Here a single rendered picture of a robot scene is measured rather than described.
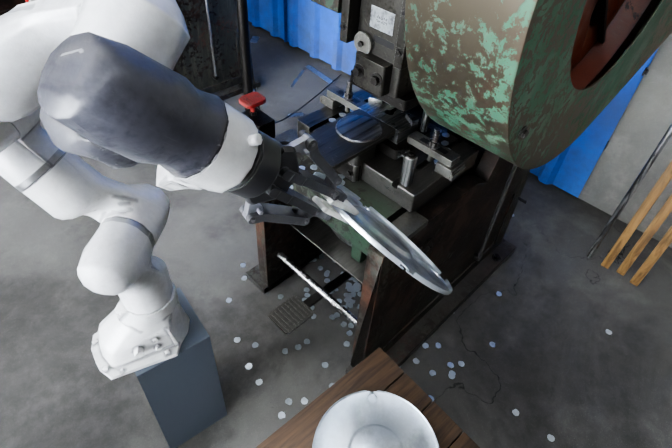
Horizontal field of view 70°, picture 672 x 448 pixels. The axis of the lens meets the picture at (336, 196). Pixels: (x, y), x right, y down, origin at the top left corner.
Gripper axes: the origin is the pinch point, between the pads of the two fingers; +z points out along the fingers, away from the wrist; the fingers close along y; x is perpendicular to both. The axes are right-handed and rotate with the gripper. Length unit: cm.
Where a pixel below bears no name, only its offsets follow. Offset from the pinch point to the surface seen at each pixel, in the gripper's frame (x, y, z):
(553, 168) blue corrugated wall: 44, 51, 180
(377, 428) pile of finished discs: -10, -41, 55
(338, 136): 43, 5, 42
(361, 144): 38, 7, 44
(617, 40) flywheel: 7, 59, 51
